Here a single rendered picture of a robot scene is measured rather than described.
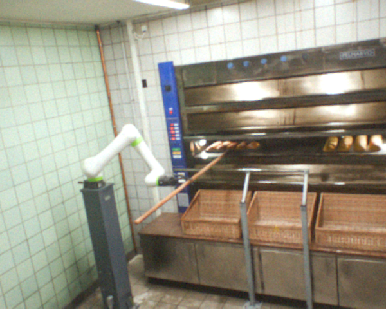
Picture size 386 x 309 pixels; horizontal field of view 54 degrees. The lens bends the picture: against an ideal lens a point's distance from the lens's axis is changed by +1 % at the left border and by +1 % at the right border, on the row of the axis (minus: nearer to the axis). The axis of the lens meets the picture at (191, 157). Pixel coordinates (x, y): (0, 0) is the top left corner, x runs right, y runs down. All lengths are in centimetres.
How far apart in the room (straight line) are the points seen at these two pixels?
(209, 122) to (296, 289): 167
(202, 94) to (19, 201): 185
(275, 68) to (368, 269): 176
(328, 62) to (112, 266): 247
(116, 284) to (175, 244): 62
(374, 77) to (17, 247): 312
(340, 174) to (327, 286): 94
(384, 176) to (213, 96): 162
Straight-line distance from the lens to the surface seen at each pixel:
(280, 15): 344
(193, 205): 377
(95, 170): 303
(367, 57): 337
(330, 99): 339
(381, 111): 339
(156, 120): 395
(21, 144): 338
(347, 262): 322
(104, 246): 337
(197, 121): 374
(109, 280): 352
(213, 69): 363
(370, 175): 351
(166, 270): 384
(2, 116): 329
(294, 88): 342
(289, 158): 354
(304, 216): 304
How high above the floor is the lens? 207
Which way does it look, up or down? 13 degrees down
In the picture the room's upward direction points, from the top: 7 degrees counter-clockwise
